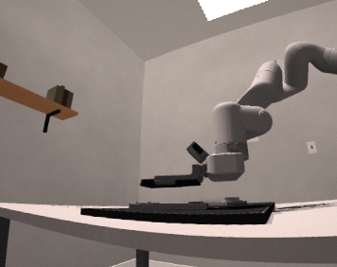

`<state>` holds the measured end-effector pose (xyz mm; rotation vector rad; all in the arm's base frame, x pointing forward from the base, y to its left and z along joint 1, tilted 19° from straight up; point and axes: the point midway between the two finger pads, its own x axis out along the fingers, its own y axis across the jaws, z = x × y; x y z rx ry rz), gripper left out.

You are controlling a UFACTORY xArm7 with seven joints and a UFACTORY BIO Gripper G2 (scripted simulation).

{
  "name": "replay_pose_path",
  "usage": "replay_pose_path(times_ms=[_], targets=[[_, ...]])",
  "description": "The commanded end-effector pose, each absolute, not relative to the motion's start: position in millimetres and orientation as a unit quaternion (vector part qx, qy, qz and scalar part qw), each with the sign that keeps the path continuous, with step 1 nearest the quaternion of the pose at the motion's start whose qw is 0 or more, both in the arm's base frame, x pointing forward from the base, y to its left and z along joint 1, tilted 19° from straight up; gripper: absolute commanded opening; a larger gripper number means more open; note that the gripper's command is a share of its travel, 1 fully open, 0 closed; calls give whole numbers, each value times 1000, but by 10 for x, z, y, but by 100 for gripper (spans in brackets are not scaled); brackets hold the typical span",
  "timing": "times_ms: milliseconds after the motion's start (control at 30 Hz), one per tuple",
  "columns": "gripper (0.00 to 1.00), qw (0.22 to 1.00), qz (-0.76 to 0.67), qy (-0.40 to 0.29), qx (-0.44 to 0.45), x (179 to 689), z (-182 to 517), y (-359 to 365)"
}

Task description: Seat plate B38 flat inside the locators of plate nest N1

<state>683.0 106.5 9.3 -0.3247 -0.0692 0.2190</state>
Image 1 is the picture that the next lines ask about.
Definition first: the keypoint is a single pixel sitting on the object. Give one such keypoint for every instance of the grey rectangular frame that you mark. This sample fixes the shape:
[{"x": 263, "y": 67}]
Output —
[{"x": 240, "y": 202}]

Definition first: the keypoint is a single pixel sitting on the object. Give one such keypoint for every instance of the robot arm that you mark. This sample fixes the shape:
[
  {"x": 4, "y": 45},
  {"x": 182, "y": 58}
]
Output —
[{"x": 235, "y": 123}]

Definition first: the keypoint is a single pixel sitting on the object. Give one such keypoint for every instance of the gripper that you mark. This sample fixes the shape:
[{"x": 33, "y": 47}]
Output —
[{"x": 219, "y": 167}]

